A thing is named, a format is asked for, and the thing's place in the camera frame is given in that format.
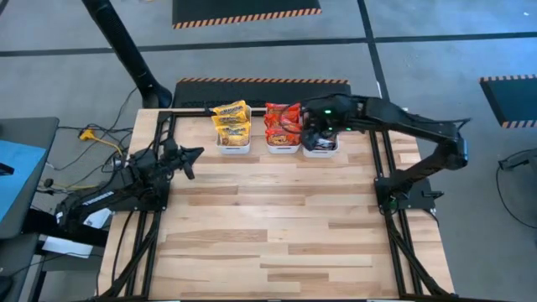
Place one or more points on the black desk bar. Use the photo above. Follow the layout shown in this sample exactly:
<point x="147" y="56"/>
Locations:
<point x="42" y="224"/>

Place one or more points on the black stand foot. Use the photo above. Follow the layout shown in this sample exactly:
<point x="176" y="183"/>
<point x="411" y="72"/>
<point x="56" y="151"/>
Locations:
<point x="520" y="158"/>

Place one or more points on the black aluminium table frame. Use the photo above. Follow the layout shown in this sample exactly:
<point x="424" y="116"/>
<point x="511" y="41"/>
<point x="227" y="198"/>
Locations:
<point x="376" y="168"/>

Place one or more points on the white plastic bin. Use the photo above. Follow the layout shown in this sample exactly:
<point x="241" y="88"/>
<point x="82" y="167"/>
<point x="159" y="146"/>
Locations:
<point x="233" y="149"/>
<point x="321" y="153"/>
<point x="283" y="149"/>

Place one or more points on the blue desk mat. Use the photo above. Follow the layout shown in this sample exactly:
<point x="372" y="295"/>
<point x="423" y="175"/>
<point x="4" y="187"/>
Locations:
<point x="21" y="189"/>

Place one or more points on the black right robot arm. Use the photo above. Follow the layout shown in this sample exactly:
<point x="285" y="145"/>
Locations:
<point x="419" y="130"/>

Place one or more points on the long black hazard-striped floor mat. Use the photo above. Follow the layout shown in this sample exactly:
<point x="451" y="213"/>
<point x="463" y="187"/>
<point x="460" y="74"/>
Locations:
<point x="260" y="94"/>

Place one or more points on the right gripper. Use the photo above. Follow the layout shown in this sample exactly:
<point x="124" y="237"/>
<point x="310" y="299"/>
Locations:
<point x="331" y="113"/>

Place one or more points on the white paper sheet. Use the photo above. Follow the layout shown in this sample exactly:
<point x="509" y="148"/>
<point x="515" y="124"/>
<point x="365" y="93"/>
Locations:
<point x="67" y="247"/>

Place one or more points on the dark grey desk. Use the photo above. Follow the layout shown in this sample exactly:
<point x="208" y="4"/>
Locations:
<point x="29" y="130"/>

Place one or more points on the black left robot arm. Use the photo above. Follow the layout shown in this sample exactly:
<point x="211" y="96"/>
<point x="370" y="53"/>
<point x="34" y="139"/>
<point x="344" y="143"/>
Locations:
<point x="109" y="195"/>

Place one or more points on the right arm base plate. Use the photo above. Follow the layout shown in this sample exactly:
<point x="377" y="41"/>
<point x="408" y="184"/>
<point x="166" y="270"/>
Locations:
<point x="423" y="193"/>

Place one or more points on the black Fire Noodle pack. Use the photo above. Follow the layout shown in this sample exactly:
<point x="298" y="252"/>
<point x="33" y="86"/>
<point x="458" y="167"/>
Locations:
<point x="328" y="144"/>

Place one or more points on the yellow plug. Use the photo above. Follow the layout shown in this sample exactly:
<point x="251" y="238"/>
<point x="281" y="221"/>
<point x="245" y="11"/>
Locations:
<point x="87" y="135"/>

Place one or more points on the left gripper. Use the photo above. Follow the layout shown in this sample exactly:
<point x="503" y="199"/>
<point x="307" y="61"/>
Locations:
<point x="172" y="157"/>

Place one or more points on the black pole stand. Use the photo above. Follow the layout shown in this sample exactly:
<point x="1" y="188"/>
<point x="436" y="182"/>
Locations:
<point x="126" y="50"/>

